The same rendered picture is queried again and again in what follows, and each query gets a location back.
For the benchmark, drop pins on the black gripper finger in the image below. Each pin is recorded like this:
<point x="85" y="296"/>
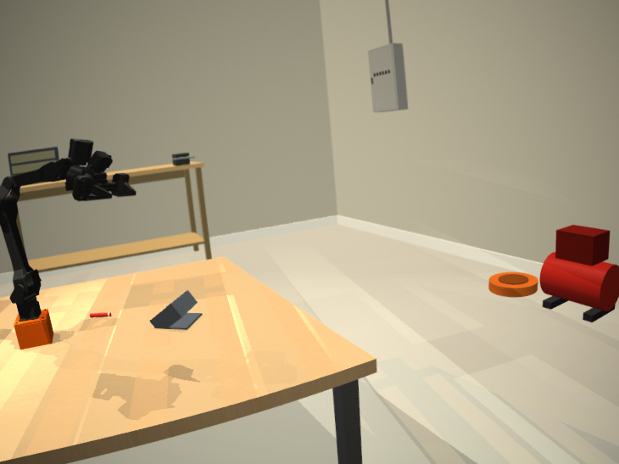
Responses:
<point x="124" y="188"/>
<point x="93" y="191"/>

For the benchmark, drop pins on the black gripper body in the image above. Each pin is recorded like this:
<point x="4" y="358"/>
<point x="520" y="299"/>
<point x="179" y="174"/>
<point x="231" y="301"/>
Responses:
<point x="101" y="181"/>

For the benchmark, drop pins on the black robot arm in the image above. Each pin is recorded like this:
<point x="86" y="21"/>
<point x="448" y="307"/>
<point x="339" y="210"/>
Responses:
<point x="26" y="281"/>

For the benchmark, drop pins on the grey sloped panel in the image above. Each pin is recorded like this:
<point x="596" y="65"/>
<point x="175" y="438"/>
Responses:
<point x="175" y="315"/>

